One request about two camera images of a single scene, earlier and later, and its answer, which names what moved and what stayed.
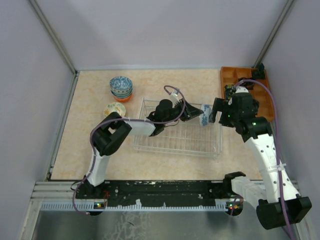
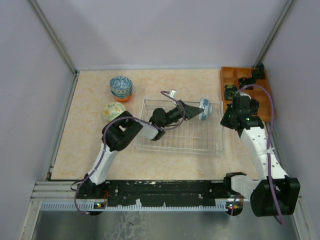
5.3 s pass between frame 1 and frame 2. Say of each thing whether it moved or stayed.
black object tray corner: stayed
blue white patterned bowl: moved
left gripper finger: stayed
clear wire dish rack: stayed
